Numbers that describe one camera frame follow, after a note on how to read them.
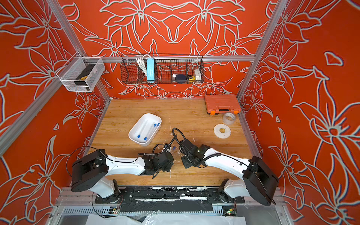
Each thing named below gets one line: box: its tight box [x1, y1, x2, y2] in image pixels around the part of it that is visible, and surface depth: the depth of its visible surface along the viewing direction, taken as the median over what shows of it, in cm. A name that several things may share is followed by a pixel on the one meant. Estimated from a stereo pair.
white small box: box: [194, 68, 202, 83], surface depth 94 cm
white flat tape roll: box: [213, 123, 232, 139], surface depth 100 cm
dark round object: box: [175, 74, 188, 84], surface depth 97 cm
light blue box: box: [146, 58, 156, 83], surface depth 92 cm
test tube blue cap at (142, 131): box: [137, 123, 149, 139], surface depth 100 cm
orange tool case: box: [204, 94, 242, 115], surface depth 112 cm
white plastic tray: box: [128, 112, 163, 147], surface depth 102 cm
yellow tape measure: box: [188, 75, 196, 83], surface depth 97 cm
